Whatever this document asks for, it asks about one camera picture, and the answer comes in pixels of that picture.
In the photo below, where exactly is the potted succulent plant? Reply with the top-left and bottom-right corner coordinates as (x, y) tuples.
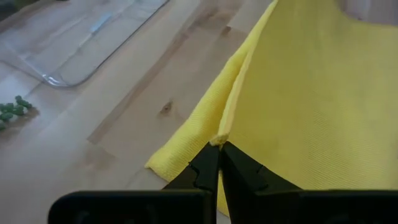
(0, 95), (34, 132)

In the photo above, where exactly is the clear plastic bin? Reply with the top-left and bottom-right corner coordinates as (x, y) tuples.
(0, 0), (170, 88)

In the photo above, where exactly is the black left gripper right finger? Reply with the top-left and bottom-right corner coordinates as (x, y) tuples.
(220, 141), (398, 224)

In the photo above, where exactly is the yellow microfiber towel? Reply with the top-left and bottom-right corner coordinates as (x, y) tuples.
(145, 0), (398, 217)

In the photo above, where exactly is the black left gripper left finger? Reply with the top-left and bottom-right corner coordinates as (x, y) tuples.
(48, 142), (220, 224)

